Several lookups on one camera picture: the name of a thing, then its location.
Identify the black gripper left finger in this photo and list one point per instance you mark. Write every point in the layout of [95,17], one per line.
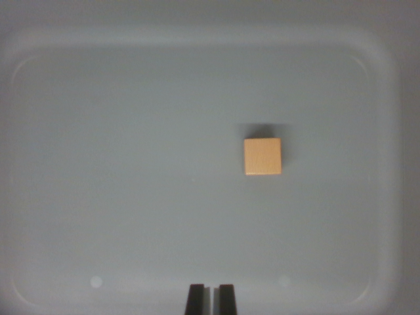
[196,300]

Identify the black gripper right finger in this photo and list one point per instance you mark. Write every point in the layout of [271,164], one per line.
[227,300]

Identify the wooden cube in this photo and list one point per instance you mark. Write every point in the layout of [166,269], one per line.
[262,156]

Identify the grey plastic tray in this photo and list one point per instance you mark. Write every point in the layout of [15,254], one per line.
[131,164]

